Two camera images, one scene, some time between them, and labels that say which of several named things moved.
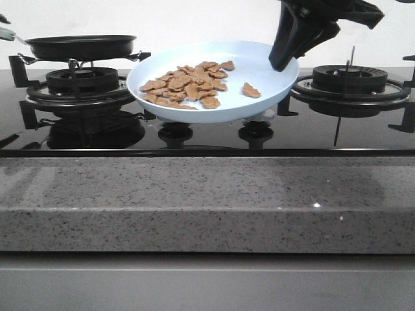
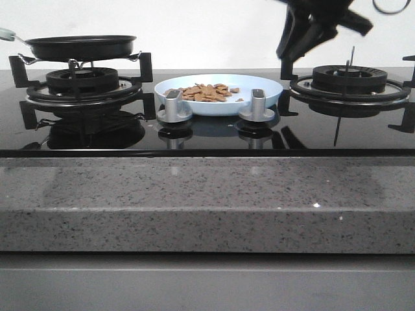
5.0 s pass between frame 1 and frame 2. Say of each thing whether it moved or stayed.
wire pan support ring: stayed
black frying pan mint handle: stayed
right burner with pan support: stayed
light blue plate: moved
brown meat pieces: moved
